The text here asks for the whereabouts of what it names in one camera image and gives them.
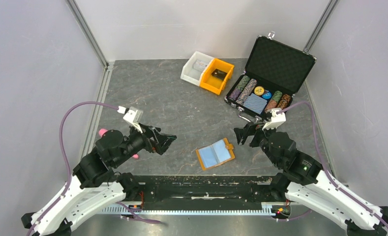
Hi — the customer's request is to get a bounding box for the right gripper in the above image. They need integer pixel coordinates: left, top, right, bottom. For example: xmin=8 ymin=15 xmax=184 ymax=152
xmin=233 ymin=120 xmax=281 ymax=167

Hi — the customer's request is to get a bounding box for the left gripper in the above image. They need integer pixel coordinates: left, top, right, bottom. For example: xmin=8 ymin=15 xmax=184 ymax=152
xmin=113 ymin=120 xmax=178 ymax=167

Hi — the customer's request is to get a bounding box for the yellow leather card holder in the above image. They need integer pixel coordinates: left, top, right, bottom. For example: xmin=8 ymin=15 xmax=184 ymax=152
xmin=196 ymin=138 xmax=235 ymax=171

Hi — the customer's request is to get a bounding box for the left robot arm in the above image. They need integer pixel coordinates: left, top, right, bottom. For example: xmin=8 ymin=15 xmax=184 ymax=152
xmin=21 ymin=125 xmax=177 ymax=236

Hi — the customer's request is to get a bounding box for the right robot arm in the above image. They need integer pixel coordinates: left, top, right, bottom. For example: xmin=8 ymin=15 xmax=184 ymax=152
xmin=234 ymin=123 xmax=388 ymax=236

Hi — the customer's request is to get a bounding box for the blue playing card deck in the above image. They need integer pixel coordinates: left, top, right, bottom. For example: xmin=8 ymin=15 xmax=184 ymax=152
xmin=243 ymin=94 xmax=268 ymax=114

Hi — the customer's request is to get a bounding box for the dark card in yellow bin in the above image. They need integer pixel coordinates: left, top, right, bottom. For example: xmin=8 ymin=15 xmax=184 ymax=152
xmin=211 ymin=69 xmax=228 ymax=81

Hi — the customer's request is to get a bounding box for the blue dealer button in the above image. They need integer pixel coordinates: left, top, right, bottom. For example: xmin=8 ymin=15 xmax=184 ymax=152
xmin=262 ymin=91 xmax=272 ymax=100

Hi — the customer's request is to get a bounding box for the yellow dealer button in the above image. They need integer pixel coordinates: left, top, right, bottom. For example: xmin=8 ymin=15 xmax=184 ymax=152
xmin=254 ymin=86 xmax=265 ymax=96

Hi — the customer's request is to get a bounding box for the pink cylindrical toy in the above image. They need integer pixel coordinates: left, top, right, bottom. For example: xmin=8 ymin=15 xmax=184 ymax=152
xmin=98 ymin=128 xmax=139 ymax=159

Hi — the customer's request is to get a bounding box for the yellow plastic bin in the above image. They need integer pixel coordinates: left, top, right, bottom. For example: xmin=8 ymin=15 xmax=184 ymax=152
xmin=200 ymin=58 xmax=235 ymax=95

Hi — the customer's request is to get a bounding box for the black poker chip case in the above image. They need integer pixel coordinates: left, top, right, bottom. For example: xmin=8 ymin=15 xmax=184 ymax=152
xmin=224 ymin=36 xmax=317 ymax=119

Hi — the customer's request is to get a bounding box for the white plastic bin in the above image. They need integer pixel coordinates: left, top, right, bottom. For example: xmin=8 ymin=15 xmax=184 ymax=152
xmin=180 ymin=51 xmax=215 ymax=87

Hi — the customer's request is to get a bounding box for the clear item in white bin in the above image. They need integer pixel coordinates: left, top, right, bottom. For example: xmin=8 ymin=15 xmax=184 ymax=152
xmin=193 ymin=59 xmax=208 ymax=71

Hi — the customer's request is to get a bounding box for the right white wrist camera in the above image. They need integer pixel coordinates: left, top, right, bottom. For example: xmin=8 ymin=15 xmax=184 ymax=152
xmin=262 ymin=108 xmax=286 ymax=130

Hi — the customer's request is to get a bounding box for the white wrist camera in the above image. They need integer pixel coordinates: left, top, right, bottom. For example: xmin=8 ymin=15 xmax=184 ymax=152
xmin=262 ymin=108 xmax=286 ymax=130
xmin=118 ymin=106 xmax=143 ymax=133

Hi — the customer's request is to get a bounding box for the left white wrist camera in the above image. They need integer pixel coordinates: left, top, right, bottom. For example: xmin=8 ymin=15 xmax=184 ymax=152
xmin=118 ymin=106 xmax=143 ymax=133

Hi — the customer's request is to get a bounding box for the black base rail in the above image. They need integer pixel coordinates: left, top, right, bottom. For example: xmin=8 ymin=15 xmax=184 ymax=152
xmin=124 ymin=175 xmax=286 ymax=211

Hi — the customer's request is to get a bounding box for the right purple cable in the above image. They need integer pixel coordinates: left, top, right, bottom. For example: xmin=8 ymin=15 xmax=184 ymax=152
xmin=278 ymin=100 xmax=388 ymax=236

